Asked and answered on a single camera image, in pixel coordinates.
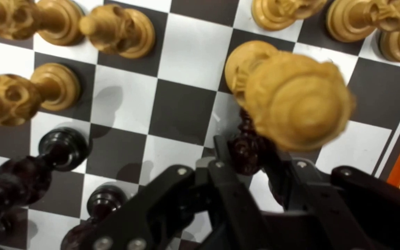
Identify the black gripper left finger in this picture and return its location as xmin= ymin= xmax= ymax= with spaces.
xmin=79 ymin=147 xmax=272 ymax=250

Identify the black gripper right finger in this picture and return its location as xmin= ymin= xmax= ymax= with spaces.
xmin=263 ymin=153 xmax=400 ymax=250

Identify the large light chess piece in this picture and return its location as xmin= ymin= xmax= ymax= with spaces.
xmin=224 ymin=40 xmax=356 ymax=151

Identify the black pawn chess piece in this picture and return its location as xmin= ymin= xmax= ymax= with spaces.
xmin=0 ymin=128 xmax=89 ymax=218

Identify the light chess piece far right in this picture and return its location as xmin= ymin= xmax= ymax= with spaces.
xmin=326 ymin=0 xmax=400 ymax=43

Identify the light pawn chess piece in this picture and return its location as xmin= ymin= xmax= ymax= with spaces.
xmin=79 ymin=4 xmax=156 ymax=58

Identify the light chess piece top right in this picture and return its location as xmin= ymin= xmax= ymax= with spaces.
xmin=251 ymin=0 xmax=328 ymax=31

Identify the light chess piece mid left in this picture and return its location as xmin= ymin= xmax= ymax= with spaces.
xmin=0 ymin=63 xmax=81 ymax=126

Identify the light chess piece top left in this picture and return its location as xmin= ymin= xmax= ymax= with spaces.
xmin=0 ymin=0 xmax=83 ymax=46

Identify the chessboard with orange frame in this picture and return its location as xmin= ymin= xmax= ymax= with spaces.
xmin=0 ymin=0 xmax=400 ymax=250

